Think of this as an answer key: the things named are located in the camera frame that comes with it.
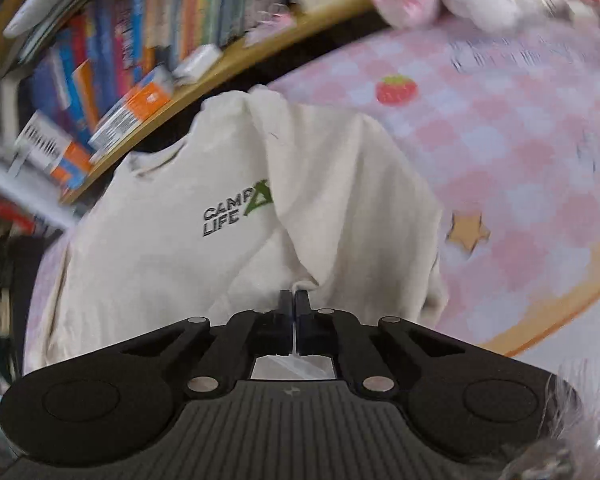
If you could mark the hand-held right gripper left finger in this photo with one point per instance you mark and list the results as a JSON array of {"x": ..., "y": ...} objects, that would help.
[{"x": 286, "y": 320}]

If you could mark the row of colourful books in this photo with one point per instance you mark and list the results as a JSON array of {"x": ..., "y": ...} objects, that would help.
[{"x": 180, "y": 10}]

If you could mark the wooden bookshelf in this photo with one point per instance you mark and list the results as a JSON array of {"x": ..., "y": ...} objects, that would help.
[{"x": 240, "y": 52}]

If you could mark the pink checked printed blanket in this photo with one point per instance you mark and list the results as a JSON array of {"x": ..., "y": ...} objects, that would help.
[{"x": 505, "y": 160}]

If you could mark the small white plastic box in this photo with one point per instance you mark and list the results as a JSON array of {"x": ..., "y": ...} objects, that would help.
[{"x": 197, "y": 62}]

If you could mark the cream t-shirt with green print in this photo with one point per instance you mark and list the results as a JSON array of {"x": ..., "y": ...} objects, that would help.
[{"x": 180, "y": 260}]

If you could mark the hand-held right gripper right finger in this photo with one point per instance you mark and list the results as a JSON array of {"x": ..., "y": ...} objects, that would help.
[{"x": 302, "y": 320}]

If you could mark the orange white carton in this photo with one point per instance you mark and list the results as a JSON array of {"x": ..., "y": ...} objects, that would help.
[
  {"x": 65, "y": 160},
  {"x": 135, "y": 107}
]

